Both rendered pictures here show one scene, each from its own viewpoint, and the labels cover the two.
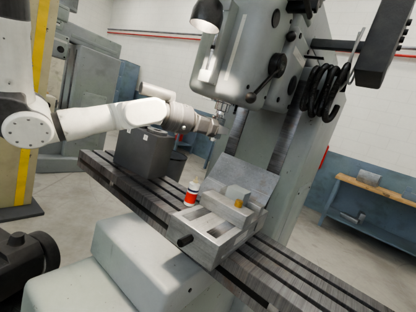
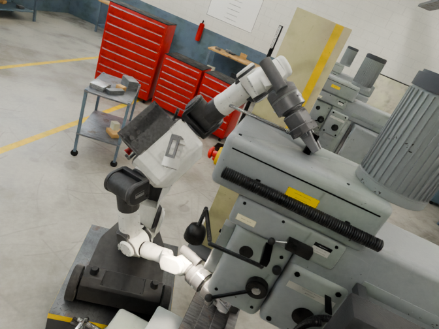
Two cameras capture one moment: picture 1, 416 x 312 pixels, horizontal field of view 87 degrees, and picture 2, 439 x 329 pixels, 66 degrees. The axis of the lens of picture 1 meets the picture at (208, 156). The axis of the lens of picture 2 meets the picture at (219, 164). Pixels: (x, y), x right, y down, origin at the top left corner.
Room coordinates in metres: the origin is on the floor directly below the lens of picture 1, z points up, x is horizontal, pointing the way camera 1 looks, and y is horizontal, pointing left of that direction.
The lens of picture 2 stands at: (0.11, -0.73, 2.19)
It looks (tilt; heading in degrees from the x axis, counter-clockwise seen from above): 25 degrees down; 63
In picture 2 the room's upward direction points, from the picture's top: 23 degrees clockwise
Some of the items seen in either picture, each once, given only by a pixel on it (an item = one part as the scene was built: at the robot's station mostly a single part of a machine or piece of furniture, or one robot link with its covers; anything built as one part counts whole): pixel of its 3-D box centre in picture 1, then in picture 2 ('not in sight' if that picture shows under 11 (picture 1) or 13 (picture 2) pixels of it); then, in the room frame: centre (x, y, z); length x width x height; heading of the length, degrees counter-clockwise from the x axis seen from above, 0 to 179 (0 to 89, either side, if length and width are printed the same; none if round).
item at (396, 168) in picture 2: not in sight; (422, 140); (0.94, -0.14, 2.05); 0.20 x 0.20 x 0.32
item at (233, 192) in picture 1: (236, 197); not in sight; (0.65, -0.12, 1.04); 0.06 x 0.05 x 0.06; 59
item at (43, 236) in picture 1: (38, 255); (163, 302); (0.78, 0.56, 0.50); 0.20 x 0.05 x 0.20; 75
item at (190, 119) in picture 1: (192, 122); (207, 286); (0.68, 0.08, 1.22); 0.13 x 0.12 x 0.10; 35
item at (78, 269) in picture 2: not in sight; (74, 282); (0.26, 0.70, 0.50); 0.20 x 0.05 x 0.20; 75
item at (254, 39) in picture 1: (239, 51); (251, 256); (0.73, 0.00, 1.47); 0.21 x 0.19 x 0.32; 57
